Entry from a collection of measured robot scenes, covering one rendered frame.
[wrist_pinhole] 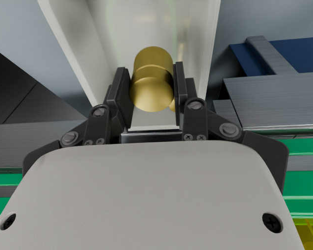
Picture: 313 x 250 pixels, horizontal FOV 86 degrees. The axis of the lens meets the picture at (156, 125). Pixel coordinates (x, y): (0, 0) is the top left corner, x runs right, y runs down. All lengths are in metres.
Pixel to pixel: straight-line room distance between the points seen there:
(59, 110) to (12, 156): 0.46
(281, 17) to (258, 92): 0.25
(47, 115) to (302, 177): 0.88
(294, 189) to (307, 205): 0.09
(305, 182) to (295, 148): 0.05
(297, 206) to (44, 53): 0.65
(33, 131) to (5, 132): 0.07
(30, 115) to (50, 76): 0.36
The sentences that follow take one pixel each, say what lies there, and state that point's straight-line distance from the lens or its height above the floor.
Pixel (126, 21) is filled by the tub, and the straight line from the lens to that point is 0.28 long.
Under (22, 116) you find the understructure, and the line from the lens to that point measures 0.99.
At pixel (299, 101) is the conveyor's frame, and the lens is 0.34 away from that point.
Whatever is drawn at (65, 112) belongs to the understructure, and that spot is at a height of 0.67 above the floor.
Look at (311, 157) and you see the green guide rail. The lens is 0.30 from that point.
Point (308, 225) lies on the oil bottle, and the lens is 0.38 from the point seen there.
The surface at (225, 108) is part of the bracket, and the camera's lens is 0.28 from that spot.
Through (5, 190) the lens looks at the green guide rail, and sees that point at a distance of 0.47.
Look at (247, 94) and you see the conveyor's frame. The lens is 0.32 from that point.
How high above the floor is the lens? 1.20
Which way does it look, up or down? 41 degrees down
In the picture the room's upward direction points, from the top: 178 degrees counter-clockwise
